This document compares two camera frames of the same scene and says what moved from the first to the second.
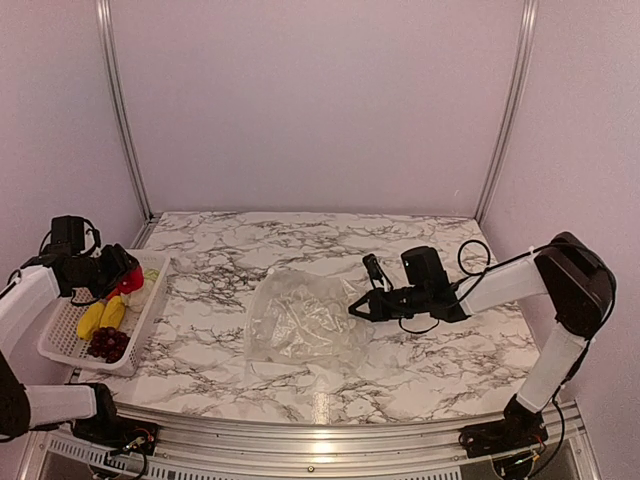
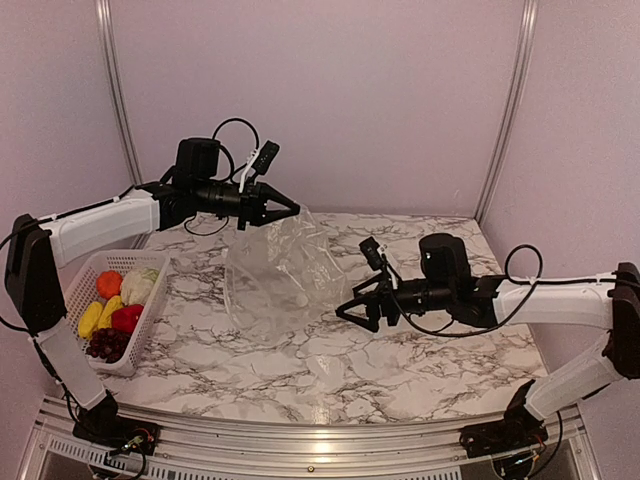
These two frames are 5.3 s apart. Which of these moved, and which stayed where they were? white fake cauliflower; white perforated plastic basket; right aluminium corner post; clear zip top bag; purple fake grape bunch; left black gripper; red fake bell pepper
Moved: left black gripper; clear zip top bag; red fake bell pepper
Stayed: right aluminium corner post; white perforated plastic basket; white fake cauliflower; purple fake grape bunch
